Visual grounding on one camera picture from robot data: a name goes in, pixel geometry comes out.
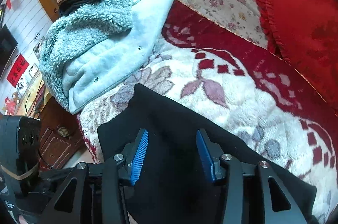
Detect black pants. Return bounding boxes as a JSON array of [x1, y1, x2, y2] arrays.
[[97, 83, 317, 224]]

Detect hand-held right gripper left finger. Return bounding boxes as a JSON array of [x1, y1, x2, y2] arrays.
[[49, 128, 150, 224]]

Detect red heart-shaped pillow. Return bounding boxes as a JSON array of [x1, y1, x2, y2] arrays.
[[255, 0, 338, 107]]

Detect carved wooden cabinet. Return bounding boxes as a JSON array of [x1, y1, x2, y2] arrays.
[[39, 97, 86, 170]]

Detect red wall banner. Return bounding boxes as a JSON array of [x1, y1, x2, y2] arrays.
[[6, 53, 29, 87]]

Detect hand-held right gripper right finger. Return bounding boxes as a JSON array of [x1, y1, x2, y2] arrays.
[[196, 128, 308, 224]]

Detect red and white plush blanket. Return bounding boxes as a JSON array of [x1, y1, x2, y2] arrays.
[[76, 0, 338, 224]]

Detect light blue fleece jacket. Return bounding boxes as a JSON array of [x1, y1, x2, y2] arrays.
[[39, 0, 177, 116]]

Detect black television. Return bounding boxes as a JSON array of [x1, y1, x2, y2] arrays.
[[0, 25, 18, 67]]

